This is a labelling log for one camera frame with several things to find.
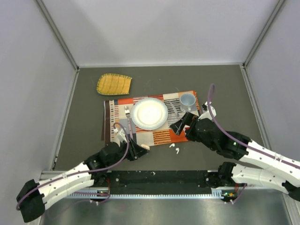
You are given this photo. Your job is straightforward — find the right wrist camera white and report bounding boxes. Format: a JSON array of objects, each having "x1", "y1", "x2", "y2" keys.
[{"x1": 198, "y1": 101, "x2": 217, "y2": 121}]

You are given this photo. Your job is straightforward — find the silver fork pink handle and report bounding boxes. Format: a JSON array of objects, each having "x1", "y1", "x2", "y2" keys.
[{"x1": 124, "y1": 105, "x2": 133, "y2": 139}]

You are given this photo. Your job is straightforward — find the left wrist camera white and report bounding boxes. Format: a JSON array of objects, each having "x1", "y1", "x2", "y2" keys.
[{"x1": 113, "y1": 128, "x2": 127, "y2": 143}]

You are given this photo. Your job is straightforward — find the white round plate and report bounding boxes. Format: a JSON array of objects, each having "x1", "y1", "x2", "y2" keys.
[{"x1": 130, "y1": 97, "x2": 168, "y2": 130}]

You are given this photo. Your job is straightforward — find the white earbud charging case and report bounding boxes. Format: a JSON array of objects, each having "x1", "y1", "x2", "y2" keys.
[{"x1": 141, "y1": 144, "x2": 150, "y2": 151}]

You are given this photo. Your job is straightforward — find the silver knife pink handle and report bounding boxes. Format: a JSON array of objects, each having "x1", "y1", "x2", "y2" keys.
[{"x1": 170, "y1": 102, "x2": 181, "y2": 120}]

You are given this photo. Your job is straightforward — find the yellow woven cloth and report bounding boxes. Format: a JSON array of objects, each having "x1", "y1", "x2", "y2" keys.
[{"x1": 96, "y1": 73, "x2": 132, "y2": 96}]

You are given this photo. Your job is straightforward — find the light blue mug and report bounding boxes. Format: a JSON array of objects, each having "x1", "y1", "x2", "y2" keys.
[{"x1": 179, "y1": 93, "x2": 196, "y2": 113}]

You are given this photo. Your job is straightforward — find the colourful patchwork placemat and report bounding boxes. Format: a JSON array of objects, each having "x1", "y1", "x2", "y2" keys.
[{"x1": 102, "y1": 91, "x2": 187, "y2": 147}]

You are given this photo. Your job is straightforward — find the aluminium frame right post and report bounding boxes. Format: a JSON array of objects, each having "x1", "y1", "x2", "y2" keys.
[{"x1": 242, "y1": 0, "x2": 286, "y2": 69}]

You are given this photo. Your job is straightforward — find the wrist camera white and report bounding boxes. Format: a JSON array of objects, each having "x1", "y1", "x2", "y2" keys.
[
  {"x1": 198, "y1": 101, "x2": 217, "y2": 121},
  {"x1": 113, "y1": 128, "x2": 127, "y2": 143}
]

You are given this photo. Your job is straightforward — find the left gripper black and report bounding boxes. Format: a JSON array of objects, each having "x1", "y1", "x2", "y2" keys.
[{"x1": 107, "y1": 138, "x2": 150, "y2": 166}]

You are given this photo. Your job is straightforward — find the aluminium frame front beam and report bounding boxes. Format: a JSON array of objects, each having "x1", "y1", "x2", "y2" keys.
[{"x1": 37, "y1": 170, "x2": 293, "y2": 200}]

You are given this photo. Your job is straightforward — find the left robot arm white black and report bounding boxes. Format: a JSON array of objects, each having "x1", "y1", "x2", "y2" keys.
[{"x1": 16, "y1": 139, "x2": 150, "y2": 223}]

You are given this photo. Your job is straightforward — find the aluminium frame post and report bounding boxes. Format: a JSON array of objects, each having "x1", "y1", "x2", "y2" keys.
[
  {"x1": 34, "y1": 0, "x2": 79, "y2": 71},
  {"x1": 242, "y1": 0, "x2": 286, "y2": 69}
]

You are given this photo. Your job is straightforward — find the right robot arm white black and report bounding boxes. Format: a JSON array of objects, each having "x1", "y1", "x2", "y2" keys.
[{"x1": 170, "y1": 112, "x2": 300, "y2": 201}]

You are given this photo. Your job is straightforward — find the aluminium frame left post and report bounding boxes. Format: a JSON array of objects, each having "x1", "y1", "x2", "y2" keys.
[{"x1": 34, "y1": 0, "x2": 79, "y2": 71}]

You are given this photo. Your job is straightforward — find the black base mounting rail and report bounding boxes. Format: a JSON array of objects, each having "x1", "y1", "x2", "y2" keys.
[{"x1": 103, "y1": 170, "x2": 248, "y2": 195}]

